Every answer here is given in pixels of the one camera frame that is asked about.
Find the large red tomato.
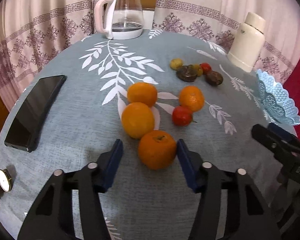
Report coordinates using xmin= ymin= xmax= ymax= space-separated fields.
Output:
xmin=172 ymin=106 xmax=197 ymax=127

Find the wristwatch with brown strap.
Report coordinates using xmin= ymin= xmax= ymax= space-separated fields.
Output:
xmin=0 ymin=169 xmax=13 ymax=198

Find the glass kettle pink handle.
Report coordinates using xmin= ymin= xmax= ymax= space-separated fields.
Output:
xmin=94 ymin=0 xmax=144 ymax=40

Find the pink patterned curtain right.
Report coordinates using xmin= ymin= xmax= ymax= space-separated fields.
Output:
xmin=153 ymin=0 xmax=300 ymax=83

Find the light blue plastic fruit basket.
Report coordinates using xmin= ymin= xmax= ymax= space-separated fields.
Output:
xmin=256 ymin=69 xmax=300 ymax=126

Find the pink patterned curtain left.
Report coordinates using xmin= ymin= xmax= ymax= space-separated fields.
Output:
xmin=0 ymin=0 xmax=99 ymax=110

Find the black smartphone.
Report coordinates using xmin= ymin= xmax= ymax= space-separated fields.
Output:
xmin=4 ymin=75 xmax=66 ymax=152

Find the grey leaf-pattern tablecloth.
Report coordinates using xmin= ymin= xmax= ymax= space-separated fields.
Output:
xmin=0 ymin=29 xmax=298 ymax=240

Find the cream thermos flask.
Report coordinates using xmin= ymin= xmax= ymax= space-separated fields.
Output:
xmin=228 ymin=12 xmax=266 ymax=73

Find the dark brown passion fruit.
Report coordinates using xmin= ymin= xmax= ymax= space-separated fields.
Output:
xmin=205 ymin=70 xmax=223 ymax=86
xmin=176 ymin=65 xmax=197 ymax=82

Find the orange tangerine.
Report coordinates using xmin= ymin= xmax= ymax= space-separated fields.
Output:
xmin=138 ymin=130 xmax=177 ymax=170
xmin=179 ymin=86 xmax=205 ymax=112
xmin=127 ymin=82 xmax=158 ymax=107

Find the small red cherry tomato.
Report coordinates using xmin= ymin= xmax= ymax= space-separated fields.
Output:
xmin=200 ymin=62 xmax=212 ymax=75

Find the pink patterned curtain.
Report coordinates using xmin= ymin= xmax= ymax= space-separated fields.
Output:
xmin=153 ymin=0 xmax=300 ymax=83
xmin=0 ymin=0 xmax=99 ymax=110

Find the large yellow-orange orange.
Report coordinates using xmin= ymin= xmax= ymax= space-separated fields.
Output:
xmin=121 ymin=102 xmax=155 ymax=139

